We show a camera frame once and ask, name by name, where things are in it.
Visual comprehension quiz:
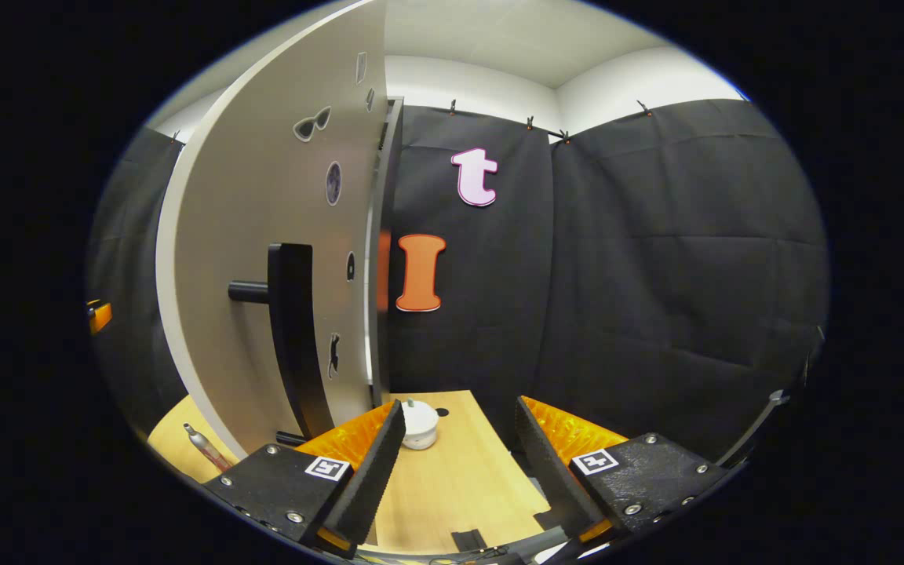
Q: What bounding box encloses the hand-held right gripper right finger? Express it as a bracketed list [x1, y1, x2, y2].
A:
[515, 395, 735, 550]

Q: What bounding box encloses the small white round jar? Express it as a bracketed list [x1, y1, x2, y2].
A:
[399, 398, 440, 450]

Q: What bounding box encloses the beige cabinet door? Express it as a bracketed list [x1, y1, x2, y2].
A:
[155, 0, 390, 460]

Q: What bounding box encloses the black backdrop cloth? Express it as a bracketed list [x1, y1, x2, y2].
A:
[87, 98, 829, 472]

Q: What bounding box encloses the grey metal rod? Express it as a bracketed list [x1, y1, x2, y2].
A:
[717, 326, 826, 469]

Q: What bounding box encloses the black door handle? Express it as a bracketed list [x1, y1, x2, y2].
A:
[228, 242, 335, 447]

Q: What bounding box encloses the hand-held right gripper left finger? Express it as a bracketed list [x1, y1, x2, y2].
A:
[201, 399, 407, 560]

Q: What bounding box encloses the silver pen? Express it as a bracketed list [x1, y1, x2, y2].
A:
[183, 422, 233, 472]

